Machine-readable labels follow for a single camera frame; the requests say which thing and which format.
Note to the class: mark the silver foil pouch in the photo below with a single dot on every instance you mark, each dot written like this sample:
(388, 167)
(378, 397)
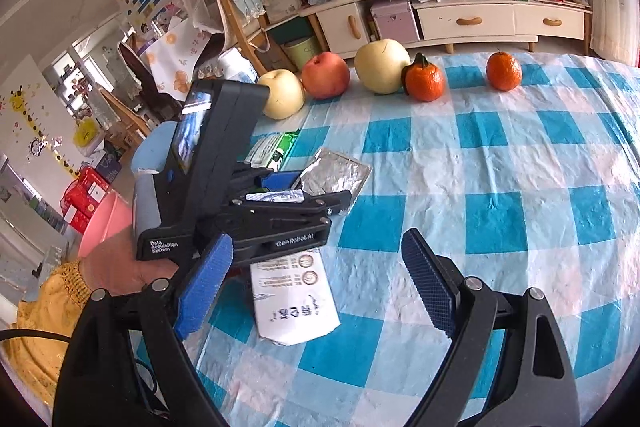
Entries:
(335, 174)

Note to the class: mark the blue checked tablecloth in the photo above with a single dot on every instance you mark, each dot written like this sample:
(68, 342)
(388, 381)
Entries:
(500, 207)

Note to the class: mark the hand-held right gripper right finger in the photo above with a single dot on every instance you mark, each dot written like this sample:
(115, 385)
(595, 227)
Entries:
(430, 282)

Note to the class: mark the green bucket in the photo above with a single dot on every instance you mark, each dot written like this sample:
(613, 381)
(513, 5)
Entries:
(300, 52)

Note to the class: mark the green packet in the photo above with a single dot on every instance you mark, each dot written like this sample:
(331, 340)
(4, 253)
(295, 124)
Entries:
(287, 144)

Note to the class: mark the white bag with orange print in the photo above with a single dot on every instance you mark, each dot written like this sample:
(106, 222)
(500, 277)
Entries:
(175, 57)

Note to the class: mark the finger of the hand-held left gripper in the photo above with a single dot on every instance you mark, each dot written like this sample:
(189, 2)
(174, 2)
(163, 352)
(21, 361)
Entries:
(310, 208)
(280, 181)

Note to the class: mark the white bottle blue label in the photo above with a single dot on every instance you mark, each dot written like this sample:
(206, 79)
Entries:
(235, 64)

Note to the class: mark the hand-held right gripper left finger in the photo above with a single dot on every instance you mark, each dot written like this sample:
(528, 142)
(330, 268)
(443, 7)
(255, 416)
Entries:
(205, 287)

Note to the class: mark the person's left forearm yellow sleeve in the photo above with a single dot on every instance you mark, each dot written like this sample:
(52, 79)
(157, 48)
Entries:
(45, 322)

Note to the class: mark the small yellow pear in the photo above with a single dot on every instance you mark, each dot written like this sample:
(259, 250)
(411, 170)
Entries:
(282, 94)

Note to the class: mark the white packet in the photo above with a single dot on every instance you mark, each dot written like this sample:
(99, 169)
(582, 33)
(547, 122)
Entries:
(262, 152)

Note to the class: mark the person's left hand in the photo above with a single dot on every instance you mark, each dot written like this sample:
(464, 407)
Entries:
(115, 264)

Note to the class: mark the mandarin with green leaf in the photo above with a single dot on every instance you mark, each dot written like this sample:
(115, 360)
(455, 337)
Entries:
(424, 79)

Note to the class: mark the light blue bin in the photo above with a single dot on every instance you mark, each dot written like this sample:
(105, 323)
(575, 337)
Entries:
(150, 147)

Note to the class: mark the dark chair back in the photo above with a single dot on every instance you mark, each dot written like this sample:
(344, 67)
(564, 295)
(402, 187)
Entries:
(145, 77)

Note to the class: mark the large yellow pear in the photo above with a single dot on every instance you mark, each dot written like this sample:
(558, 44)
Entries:
(382, 66)

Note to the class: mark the red cartons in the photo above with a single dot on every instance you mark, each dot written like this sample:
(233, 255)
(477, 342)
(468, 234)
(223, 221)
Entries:
(82, 199)

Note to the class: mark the plain orange mandarin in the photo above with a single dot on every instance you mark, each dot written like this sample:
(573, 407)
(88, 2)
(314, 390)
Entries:
(504, 71)

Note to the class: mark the pink plastic basin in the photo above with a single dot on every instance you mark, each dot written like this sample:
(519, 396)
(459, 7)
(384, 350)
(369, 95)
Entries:
(107, 222)

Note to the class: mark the pink box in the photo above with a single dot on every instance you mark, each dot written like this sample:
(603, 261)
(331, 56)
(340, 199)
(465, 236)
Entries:
(395, 19)

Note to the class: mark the red apple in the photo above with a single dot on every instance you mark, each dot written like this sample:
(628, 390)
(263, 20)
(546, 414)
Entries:
(326, 75)

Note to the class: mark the wooden chair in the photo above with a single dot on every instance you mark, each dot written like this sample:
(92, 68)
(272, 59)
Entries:
(230, 24)

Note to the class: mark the yellow plastic object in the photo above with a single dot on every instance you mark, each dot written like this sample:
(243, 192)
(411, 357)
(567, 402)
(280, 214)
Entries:
(87, 132)

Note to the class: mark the white dark blue milk carton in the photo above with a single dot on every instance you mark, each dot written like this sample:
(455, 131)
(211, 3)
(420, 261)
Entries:
(295, 307)

